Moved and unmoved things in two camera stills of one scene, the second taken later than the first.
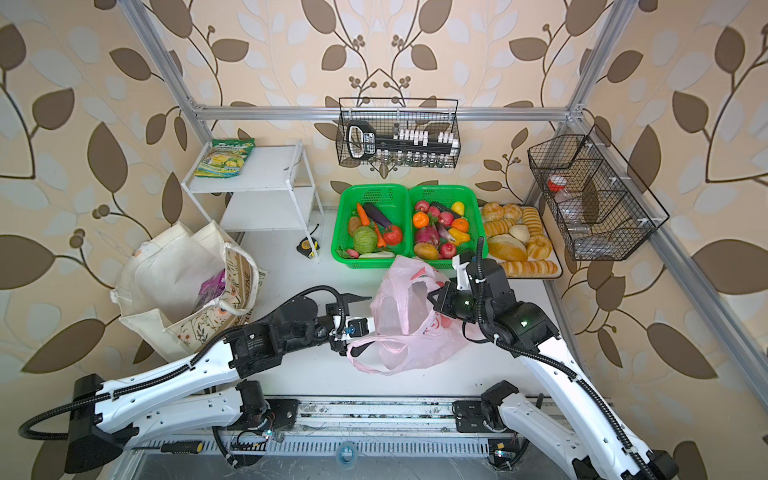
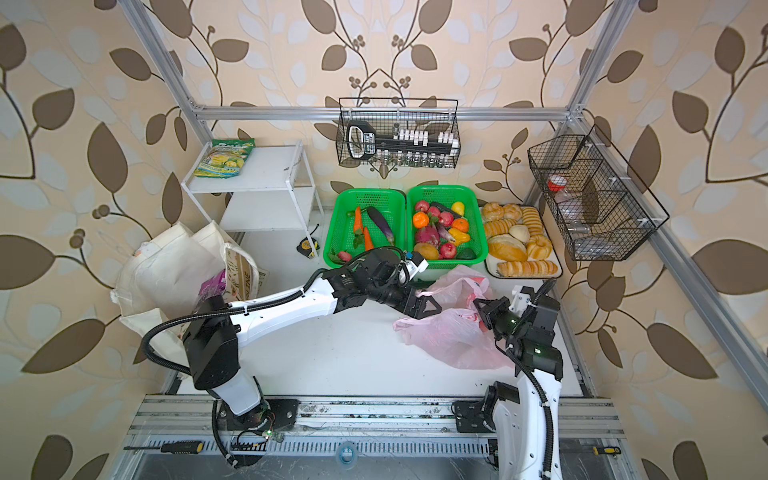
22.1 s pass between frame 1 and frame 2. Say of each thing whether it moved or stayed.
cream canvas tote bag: stayed
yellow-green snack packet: stayed
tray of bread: stayed
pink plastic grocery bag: moved
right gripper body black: moved
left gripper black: moved
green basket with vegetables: stayed
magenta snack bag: stayed
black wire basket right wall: stayed
